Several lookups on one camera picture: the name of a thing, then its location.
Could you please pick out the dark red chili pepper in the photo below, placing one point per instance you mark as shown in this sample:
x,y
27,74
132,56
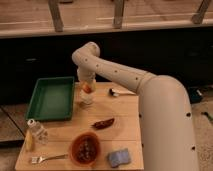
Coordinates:
x,y
103,124

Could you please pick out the silver fork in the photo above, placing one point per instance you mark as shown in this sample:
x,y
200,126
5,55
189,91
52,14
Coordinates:
x,y
40,159

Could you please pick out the yellow banana piece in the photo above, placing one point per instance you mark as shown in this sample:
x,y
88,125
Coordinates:
x,y
29,142

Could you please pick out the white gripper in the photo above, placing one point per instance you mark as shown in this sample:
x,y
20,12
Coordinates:
x,y
85,75

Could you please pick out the green plastic tray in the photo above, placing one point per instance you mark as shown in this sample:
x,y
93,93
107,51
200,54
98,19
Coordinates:
x,y
52,99

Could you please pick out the small orange apple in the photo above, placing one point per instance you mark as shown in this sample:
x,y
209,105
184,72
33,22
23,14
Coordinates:
x,y
86,88

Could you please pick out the blue sponge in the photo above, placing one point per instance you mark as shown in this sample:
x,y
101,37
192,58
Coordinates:
x,y
119,157

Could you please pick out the white paper cup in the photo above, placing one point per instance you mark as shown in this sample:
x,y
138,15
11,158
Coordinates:
x,y
86,98

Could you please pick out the blue object on floor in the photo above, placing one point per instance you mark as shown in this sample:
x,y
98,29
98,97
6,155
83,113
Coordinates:
x,y
194,95

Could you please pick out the clear plastic bottle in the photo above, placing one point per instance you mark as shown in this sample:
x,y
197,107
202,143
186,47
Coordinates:
x,y
38,131

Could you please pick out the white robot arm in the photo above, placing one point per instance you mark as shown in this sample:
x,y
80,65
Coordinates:
x,y
167,132

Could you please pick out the black and silver spoon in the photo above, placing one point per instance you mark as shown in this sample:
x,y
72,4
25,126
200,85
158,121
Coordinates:
x,y
115,93

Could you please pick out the orange bowl with dark contents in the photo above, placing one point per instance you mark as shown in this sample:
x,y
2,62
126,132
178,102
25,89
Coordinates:
x,y
85,149

